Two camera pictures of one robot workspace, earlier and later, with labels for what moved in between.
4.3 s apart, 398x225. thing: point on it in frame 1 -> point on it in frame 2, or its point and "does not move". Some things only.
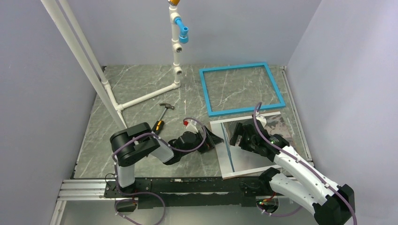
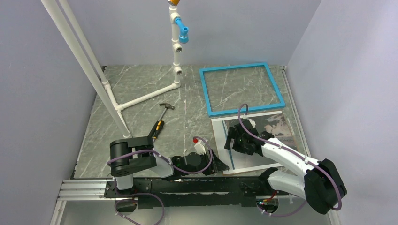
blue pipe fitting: [184, 35] does not move
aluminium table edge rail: [298, 114] does not move
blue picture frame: [282, 104] does not move
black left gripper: [211, 140] -> [219, 166]
